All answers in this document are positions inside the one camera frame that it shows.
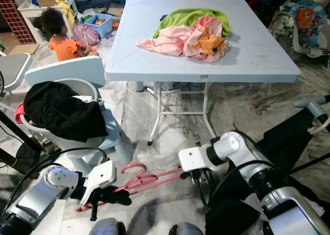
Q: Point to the pink plastic hanger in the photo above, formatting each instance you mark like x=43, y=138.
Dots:
x=147, y=181
x=162, y=174

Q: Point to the pink garment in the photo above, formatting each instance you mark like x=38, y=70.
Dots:
x=167, y=42

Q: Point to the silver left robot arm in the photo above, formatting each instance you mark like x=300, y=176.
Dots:
x=36, y=199

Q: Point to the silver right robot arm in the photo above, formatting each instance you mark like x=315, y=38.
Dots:
x=234, y=145

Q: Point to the grey robot left leg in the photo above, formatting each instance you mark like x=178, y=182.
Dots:
x=105, y=228

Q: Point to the grey robot leg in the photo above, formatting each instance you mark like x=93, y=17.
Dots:
x=185, y=230
x=105, y=228

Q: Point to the grey robot right leg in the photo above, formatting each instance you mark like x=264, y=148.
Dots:
x=185, y=230

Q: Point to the white laundry basket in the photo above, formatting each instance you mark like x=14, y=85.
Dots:
x=54, y=144

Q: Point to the black garment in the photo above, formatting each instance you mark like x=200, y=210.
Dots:
x=62, y=111

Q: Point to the large black cloth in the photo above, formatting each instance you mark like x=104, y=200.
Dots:
x=289, y=137

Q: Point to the red cloth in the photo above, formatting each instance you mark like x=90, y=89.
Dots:
x=20, y=114

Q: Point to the light blue plastic chair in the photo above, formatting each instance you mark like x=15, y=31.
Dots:
x=67, y=70

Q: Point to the light blue folding table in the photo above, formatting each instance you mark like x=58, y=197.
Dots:
x=263, y=49

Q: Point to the child in orange shirt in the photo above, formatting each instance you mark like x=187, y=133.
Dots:
x=64, y=47

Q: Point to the grey stool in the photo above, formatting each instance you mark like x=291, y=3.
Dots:
x=13, y=67

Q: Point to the green garment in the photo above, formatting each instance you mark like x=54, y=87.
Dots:
x=185, y=16

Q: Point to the purple backpack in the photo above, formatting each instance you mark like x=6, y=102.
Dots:
x=86, y=35

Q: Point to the blue toy bin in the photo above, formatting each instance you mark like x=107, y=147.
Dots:
x=105, y=28

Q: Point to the colourful baby bouncer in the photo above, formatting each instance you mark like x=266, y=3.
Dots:
x=309, y=21

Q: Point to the white toy shelf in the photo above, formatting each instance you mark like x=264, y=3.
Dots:
x=31, y=13

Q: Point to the brick pattern toy house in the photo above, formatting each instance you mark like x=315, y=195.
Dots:
x=15, y=16

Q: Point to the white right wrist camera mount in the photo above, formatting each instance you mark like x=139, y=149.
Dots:
x=196, y=157

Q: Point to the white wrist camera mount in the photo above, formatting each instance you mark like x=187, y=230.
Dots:
x=196, y=157
x=102, y=175

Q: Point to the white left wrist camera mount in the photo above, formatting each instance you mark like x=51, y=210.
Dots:
x=102, y=175

